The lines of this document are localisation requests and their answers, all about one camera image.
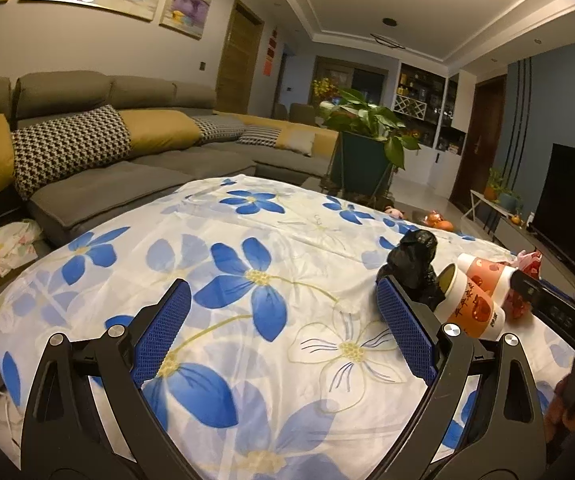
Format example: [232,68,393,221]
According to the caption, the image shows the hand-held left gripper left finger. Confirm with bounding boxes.
[21,278,193,480]

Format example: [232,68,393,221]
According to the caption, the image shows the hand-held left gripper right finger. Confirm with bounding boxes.
[367,275,548,480]

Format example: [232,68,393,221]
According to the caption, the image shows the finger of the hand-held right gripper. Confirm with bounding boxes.
[510,270,575,335]

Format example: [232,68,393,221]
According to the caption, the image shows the small patterned paper cup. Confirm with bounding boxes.
[456,252,518,306]

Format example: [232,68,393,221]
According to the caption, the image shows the red printed paper cup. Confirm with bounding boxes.
[433,262,507,342]

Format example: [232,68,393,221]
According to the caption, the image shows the black plastic bag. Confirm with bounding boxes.
[376,229,445,311]

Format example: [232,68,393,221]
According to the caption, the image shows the person's right hand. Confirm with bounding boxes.
[545,377,575,433]

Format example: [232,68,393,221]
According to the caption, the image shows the red snack packet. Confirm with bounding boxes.
[505,250,543,318]

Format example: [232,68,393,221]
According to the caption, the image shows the grey television stand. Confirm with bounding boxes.
[492,215,575,301]

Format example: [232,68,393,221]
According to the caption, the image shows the plant in blue pot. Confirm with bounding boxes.
[498,187,522,213]

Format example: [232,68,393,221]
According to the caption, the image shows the blue floral tablecloth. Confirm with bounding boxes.
[0,174,575,480]

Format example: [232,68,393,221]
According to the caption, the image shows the white side table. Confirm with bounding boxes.
[462,189,513,233]

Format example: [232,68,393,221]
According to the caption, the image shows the orange toy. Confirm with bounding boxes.
[425,210,453,231]

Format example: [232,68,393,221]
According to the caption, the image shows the plant in orange pot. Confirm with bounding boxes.
[485,167,505,202]

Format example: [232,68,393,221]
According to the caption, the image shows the grey sectional sofa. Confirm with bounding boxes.
[0,71,341,248]

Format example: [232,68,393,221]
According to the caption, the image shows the dark brown door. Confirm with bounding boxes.
[450,74,508,206]

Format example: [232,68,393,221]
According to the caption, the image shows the dark green planter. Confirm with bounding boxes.
[330,131,394,197]

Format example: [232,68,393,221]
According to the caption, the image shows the large houndstooth cushion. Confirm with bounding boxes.
[12,105,133,201]

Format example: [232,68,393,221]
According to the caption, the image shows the white display cabinet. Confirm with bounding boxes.
[395,62,461,188]

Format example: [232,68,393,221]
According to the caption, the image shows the large leafy pothos plant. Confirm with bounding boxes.
[317,87,421,168]

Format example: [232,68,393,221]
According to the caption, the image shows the yellow and white cushion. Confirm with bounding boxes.
[274,127,318,156]

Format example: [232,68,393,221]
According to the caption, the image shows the yellow flower bouquet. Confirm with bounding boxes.
[312,77,341,98]

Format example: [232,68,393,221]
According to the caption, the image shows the light wooden door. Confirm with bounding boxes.
[216,0,265,111]

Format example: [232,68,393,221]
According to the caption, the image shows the ring ceiling lamp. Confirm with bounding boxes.
[371,32,405,50]

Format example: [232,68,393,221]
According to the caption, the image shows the red wall decorations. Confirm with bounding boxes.
[266,27,279,77]

